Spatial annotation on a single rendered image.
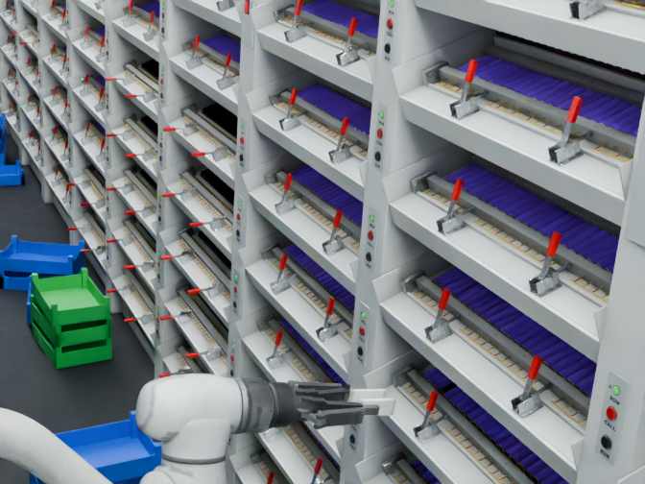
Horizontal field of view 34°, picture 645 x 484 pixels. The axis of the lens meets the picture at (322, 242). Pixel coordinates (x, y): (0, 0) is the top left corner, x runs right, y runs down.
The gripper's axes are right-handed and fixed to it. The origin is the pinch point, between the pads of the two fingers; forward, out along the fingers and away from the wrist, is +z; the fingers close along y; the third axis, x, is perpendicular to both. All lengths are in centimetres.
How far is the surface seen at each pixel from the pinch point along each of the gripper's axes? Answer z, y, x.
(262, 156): 10, -88, 20
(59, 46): 20, -366, -3
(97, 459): -15, -100, -70
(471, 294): 18.1, -4.1, 19.0
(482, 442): 16.3, 11.4, -2.0
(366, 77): 3, -32, 51
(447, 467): 11.6, 10.0, -7.5
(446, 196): 11.3, -9.1, 35.4
